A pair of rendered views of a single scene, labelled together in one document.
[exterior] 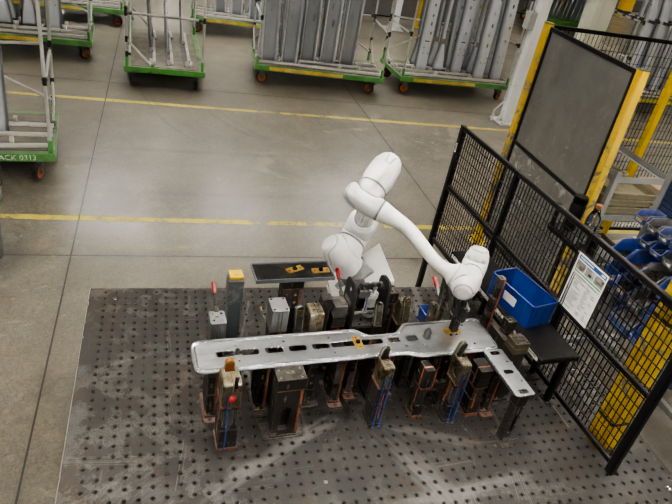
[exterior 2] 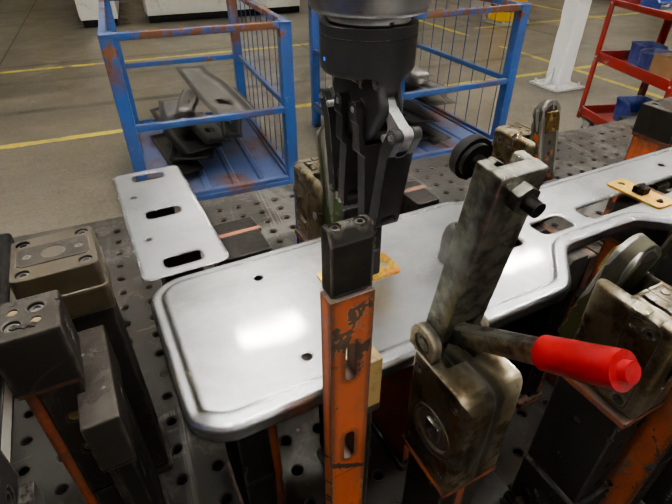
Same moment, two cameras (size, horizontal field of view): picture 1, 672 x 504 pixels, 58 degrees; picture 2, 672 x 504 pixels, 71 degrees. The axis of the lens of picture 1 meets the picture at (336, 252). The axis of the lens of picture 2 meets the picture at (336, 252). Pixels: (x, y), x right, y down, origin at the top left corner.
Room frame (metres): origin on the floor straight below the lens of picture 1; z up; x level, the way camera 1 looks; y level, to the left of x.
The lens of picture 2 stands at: (2.66, -0.65, 1.33)
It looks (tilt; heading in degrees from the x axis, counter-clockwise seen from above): 35 degrees down; 176
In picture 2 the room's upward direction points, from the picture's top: straight up
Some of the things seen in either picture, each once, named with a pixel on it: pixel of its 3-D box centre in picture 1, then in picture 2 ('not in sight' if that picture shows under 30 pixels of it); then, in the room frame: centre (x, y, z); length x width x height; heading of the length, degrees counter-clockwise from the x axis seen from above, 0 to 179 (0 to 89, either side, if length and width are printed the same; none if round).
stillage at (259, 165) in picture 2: not in sight; (196, 98); (-0.11, -1.25, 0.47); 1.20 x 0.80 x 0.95; 18
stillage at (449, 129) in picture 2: not in sight; (400, 75); (-0.49, 0.00, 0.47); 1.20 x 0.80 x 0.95; 20
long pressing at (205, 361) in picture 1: (353, 344); (642, 191); (2.06, -0.15, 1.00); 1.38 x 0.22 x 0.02; 113
